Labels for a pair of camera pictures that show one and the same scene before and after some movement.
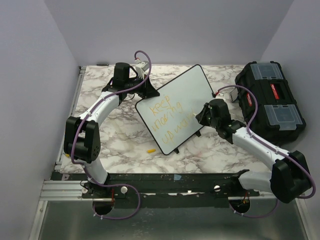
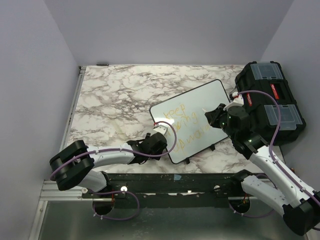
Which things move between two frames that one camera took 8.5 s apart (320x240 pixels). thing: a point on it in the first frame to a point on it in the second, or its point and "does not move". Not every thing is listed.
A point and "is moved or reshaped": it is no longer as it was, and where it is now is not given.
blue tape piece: [177, 177] does not move
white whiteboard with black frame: [171, 117] is moved or reshaped
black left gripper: [148, 90] to [157, 157]
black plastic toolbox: [279, 120] does not move
